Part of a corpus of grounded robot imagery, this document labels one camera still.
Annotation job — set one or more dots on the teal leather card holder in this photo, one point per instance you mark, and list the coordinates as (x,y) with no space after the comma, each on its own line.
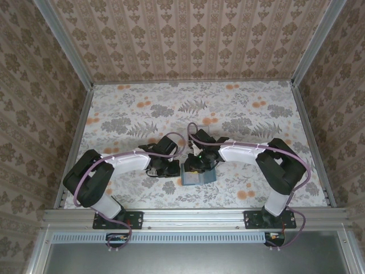
(206,179)

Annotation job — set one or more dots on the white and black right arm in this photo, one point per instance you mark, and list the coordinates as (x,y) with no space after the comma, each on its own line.
(239,155)

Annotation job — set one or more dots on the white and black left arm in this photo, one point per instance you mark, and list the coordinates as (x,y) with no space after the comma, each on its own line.
(128,164)

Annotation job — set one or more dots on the floral white tablecloth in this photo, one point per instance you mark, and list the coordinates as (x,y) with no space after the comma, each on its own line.
(228,108)

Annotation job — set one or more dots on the grey metal sheet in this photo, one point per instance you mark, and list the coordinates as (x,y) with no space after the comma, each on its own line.
(199,259)

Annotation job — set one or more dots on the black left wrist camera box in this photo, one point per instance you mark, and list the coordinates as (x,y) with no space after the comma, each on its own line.
(168,146)

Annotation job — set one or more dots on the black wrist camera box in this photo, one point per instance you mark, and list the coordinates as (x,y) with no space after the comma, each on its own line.
(168,146)
(205,137)

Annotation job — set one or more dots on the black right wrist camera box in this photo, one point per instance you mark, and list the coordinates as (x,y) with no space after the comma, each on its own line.
(205,137)

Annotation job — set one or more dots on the aluminium frame cross rail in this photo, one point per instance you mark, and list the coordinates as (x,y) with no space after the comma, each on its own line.
(194,218)

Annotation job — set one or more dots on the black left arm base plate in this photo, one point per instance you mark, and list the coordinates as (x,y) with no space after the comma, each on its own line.
(134,219)

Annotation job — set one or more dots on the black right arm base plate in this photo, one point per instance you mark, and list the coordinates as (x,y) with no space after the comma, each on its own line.
(252,219)

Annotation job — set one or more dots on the aluminium table side rail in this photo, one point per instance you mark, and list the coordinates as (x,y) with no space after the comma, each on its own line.
(313,142)
(75,142)

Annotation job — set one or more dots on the aluminium frame post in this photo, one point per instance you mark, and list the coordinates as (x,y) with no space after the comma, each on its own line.
(313,42)
(65,42)

